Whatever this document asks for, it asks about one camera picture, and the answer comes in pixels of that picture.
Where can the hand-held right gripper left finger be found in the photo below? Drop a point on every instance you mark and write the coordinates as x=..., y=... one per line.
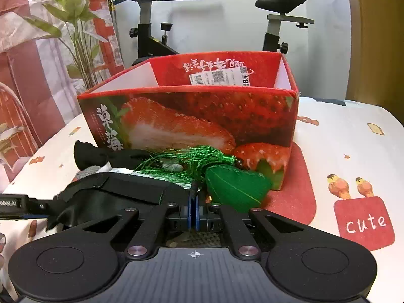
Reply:
x=189, y=212

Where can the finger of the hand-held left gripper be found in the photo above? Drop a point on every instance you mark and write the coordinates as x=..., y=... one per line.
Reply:
x=36, y=207

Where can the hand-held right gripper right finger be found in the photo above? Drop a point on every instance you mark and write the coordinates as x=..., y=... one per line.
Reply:
x=197, y=212

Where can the green leaf tassel ornament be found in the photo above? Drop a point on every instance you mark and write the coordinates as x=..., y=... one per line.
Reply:
x=233, y=186

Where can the black cloth pouch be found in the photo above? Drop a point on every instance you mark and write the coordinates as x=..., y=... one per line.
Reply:
x=94, y=200

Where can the black sock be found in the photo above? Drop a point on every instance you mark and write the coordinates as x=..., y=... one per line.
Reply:
x=90, y=156

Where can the red strawberry print cardboard box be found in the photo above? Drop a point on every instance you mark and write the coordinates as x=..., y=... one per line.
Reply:
x=189, y=107

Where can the red and white printed curtain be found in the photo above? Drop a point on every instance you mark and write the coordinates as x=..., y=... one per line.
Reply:
x=19, y=79

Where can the black exercise bike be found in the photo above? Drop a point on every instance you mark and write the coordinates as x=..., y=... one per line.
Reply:
x=146, y=38

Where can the green leafy plant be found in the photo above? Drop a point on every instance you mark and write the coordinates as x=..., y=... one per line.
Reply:
x=80, y=15

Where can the brown wooden board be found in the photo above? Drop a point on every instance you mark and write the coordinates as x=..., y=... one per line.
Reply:
x=375, y=38

